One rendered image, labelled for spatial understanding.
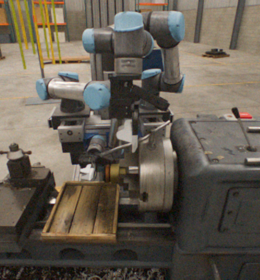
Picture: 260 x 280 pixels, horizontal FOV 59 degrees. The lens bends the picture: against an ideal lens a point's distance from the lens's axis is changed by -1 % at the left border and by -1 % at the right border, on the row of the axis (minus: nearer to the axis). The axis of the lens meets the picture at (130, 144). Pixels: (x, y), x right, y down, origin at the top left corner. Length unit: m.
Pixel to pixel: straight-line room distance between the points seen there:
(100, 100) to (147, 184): 0.41
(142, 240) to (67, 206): 0.39
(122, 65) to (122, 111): 0.12
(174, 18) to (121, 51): 0.49
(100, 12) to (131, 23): 0.94
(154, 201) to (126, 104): 0.41
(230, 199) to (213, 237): 0.20
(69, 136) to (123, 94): 0.79
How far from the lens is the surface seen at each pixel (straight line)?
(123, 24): 0.65
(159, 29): 1.09
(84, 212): 1.12
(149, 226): 1.09
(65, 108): 1.47
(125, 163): 0.98
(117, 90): 0.65
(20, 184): 1.19
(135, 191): 0.88
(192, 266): 1.12
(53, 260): 1.21
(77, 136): 1.38
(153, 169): 0.85
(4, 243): 1.07
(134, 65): 0.63
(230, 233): 1.01
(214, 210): 0.90
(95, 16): 1.56
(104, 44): 0.77
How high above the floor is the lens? 1.66
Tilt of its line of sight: 28 degrees down
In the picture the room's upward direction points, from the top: straight up
